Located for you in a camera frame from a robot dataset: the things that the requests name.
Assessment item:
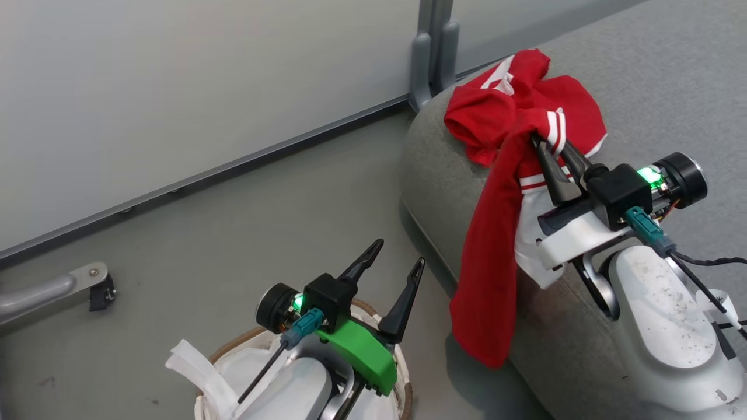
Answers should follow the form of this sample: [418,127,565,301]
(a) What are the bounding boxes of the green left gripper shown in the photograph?
[315,239,426,397]

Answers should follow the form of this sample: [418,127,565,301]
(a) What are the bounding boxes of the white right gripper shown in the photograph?
[532,135,634,271]

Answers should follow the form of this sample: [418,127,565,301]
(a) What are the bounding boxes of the red and white jersey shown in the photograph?
[444,48,608,369]

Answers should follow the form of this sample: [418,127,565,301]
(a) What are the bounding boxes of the grey fabric sofa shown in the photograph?
[400,0,747,420]

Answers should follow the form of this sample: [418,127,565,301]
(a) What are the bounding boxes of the woven brown laundry basket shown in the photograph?
[196,299,414,420]

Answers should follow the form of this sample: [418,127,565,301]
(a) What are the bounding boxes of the black caster wheel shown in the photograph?
[89,274,117,312]

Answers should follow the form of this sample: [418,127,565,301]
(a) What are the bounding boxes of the grey metal partition foot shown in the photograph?
[0,262,110,327]

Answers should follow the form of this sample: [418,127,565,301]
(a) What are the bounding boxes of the teal left camera connector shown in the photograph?
[280,309,325,351]

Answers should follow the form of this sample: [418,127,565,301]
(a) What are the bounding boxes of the teal camera connector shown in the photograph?
[280,309,325,351]
[623,207,678,258]

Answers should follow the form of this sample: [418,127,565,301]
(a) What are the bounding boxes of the teal right camera connector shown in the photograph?
[623,207,678,258]

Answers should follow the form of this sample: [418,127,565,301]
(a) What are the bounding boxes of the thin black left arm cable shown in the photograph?
[236,341,289,404]

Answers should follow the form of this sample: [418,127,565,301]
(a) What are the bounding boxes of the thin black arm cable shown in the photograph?
[668,251,747,340]
[677,252,747,268]
[236,341,289,404]

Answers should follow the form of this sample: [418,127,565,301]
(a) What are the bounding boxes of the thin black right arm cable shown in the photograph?
[677,252,747,268]
[668,251,747,340]

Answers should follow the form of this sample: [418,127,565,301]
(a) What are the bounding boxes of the grey partition post with brackets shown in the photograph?
[409,0,462,113]

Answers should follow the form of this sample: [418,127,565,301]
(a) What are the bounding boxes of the grey partition base rail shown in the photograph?
[0,96,412,263]

